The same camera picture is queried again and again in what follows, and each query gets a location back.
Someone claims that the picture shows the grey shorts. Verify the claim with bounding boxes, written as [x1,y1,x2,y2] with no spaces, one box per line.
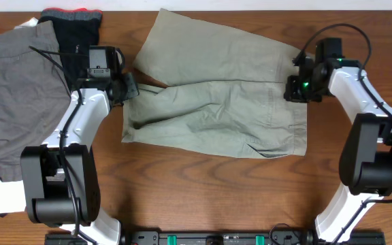
[0,21,71,182]

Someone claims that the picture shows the black shorts red waistband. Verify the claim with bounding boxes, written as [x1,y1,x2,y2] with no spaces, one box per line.
[39,8,102,91]

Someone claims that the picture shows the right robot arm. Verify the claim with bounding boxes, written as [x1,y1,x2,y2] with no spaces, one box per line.
[284,54,392,244]

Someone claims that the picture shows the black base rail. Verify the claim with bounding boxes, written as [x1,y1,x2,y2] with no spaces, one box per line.
[44,229,386,245]

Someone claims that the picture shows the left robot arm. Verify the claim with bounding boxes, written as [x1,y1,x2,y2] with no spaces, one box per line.
[20,69,139,244]

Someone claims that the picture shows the khaki green shorts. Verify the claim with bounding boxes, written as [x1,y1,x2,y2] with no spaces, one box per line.
[122,10,307,159]

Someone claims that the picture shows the white folded garment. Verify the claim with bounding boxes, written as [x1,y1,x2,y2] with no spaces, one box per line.
[0,180,26,214]

